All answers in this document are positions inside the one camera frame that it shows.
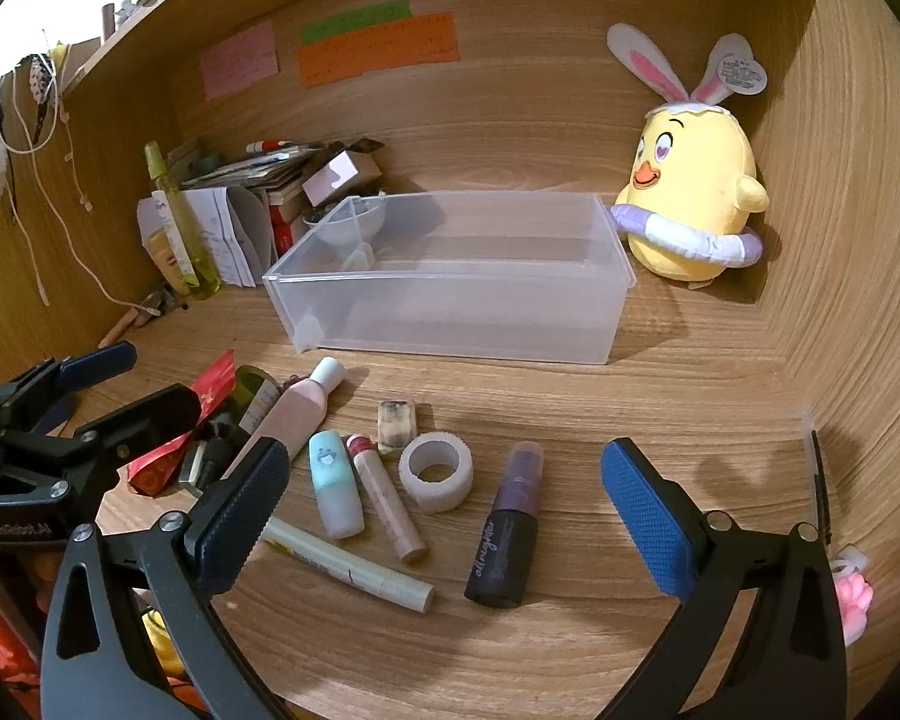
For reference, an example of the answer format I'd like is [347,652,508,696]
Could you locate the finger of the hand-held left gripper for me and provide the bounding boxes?
[75,384,202,496]
[0,341,137,436]

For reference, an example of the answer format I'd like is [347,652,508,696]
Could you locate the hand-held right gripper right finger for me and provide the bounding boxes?
[598,436,848,720]

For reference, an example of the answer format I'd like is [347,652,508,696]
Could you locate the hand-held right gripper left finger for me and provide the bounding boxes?
[41,435,293,720]

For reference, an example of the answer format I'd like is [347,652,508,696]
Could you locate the red foil packet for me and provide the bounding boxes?
[126,350,237,497]

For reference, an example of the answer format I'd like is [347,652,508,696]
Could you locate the mint green small tube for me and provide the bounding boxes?
[307,430,366,539]

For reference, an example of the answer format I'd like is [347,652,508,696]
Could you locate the dark green pump bottle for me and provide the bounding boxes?
[184,365,282,496]

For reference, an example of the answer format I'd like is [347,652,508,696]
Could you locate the light green cosmetic pen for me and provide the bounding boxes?
[259,517,436,614]

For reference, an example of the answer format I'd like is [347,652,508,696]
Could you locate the pink tube with white cap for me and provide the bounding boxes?
[221,357,346,481]

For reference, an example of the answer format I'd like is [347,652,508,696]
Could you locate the pink lip tube red cap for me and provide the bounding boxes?
[345,433,430,563]

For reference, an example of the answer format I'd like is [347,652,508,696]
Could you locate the dark purple spray bottle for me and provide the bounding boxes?
[463,441,545,610]

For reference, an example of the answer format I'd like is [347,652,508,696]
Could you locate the small clear square bottle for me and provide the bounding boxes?
[377,399,418,457]

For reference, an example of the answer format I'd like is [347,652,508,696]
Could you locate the white tape roll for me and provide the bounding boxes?
[398,433,475,515]

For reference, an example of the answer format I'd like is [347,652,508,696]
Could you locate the clear plastic bin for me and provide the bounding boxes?
[261,191,638,367]

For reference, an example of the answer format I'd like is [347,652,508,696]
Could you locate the yellow cream tube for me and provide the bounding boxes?
[144,229,192,297]

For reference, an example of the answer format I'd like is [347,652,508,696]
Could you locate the yellow-green spray bottle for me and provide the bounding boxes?
[144,141,222,299]

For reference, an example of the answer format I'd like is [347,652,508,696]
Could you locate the yellow cloth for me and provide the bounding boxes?
[139,604,188,683]

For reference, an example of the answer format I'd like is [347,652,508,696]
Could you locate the thin black rod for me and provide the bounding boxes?
[804,427,833,548]

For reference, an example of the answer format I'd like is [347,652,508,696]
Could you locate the pink plush toy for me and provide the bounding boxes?
[829,547,875,650]

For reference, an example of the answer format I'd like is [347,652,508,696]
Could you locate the red box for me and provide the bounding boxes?
[268,191,312,260]

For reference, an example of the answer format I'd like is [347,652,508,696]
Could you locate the clear plastic bowl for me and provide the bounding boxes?
[311,197,387,245]

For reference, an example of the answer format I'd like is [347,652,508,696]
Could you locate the small pink white box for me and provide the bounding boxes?
[302,150,383,207]

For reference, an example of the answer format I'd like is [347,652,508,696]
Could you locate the yellow chick plush toy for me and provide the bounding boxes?
[606,22,770,290]

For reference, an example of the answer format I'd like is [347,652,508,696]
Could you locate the pink sticky note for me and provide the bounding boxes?
[200,21,280,102]

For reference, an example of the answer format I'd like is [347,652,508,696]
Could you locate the orange sticky note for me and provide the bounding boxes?
[296,13,462,89]

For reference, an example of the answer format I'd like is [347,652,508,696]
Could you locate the green sticky note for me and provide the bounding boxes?
[301,0,413,44]

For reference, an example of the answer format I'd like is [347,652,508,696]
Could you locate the wooden handled brush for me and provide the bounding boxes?
[97,304,166,350]

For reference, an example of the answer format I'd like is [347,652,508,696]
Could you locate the white cord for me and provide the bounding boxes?
[0,30,151,312]

